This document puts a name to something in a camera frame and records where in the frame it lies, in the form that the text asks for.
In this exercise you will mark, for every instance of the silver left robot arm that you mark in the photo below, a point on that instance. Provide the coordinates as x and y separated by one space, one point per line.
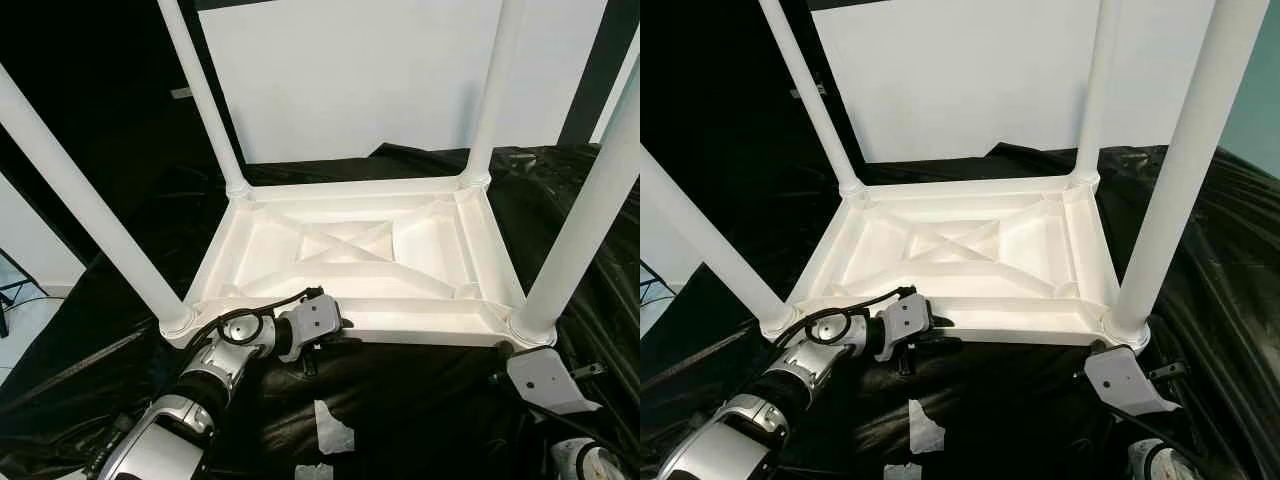
720 450
150 450

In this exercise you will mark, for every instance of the black door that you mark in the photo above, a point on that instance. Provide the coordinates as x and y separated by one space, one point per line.
700 70
90 70

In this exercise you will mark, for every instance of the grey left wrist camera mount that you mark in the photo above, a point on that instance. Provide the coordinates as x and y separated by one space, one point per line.
907 320
317 320

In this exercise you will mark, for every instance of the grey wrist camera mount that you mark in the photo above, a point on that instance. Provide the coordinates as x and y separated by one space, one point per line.
317 320
1130 385
907 320
550 385

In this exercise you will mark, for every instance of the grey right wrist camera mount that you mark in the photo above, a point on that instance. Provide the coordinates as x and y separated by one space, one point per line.
550 385
1130 385

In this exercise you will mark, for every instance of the black wall strip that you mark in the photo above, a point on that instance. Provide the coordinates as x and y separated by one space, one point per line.
595 70

